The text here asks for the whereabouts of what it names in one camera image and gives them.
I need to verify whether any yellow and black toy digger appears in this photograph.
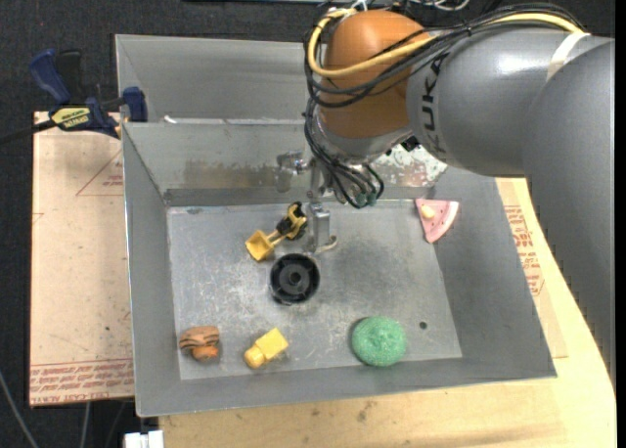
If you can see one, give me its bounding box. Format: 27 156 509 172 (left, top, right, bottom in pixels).
244 201 310 262

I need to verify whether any black cylinder on white bracket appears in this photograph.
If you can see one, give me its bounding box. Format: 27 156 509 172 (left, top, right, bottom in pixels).
388 135 423 158

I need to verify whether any yellow toy block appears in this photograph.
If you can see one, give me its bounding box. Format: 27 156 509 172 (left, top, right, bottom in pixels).
243 327 291 371

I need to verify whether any pink toy watermelon slice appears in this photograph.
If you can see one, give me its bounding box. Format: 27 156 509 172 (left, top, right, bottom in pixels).
414 197 462 246

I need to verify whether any grey metal bin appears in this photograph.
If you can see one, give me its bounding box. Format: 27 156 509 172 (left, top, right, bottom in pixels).
114 33 559 419

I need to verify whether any brown cardboard board red print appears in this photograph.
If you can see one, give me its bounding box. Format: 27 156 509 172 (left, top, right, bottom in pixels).
27 111 571 409

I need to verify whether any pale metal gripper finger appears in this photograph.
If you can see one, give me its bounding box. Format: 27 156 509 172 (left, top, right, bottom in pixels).
305 202 320 251
314 207 335 253

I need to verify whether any green round scouring pad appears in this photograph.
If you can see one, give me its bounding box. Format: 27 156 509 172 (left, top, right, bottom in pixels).
350 315 408 368

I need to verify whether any black round plastic cap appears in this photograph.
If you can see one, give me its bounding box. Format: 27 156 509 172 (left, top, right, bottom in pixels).
268 252 323 306

